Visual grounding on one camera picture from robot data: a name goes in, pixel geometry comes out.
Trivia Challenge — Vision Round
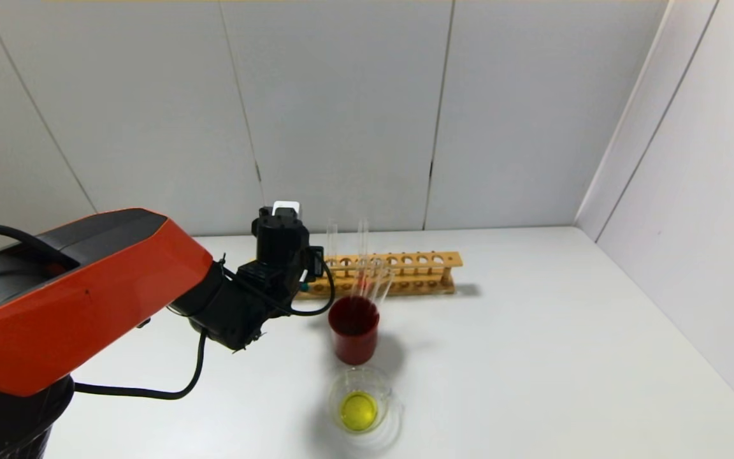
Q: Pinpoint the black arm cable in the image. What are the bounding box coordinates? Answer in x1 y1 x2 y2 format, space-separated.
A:
73 327 208 401

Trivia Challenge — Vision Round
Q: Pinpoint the test tube with yellow pigment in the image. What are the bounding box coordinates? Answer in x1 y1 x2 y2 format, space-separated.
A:
370 265 397 305
326 218 340 289

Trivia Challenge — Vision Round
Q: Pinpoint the clear glass beaker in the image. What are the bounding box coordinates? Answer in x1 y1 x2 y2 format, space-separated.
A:
327 367 396 435

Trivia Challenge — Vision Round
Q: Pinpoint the wooden test tube rack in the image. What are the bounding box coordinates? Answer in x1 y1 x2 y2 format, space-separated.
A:
296 251 463 302

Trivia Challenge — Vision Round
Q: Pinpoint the empty glass test tube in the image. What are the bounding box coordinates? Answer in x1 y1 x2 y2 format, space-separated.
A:
353 258 382 303

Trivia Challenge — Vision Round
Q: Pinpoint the red plastic cup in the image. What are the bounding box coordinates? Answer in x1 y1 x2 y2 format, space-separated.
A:
328 295 381 367

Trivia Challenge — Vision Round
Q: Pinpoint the test tube with red pigment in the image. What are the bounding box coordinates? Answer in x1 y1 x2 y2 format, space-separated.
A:
357 217 370 288

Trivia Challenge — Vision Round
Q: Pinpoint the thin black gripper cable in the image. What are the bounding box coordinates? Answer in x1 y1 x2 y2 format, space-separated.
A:
287 257 337 317

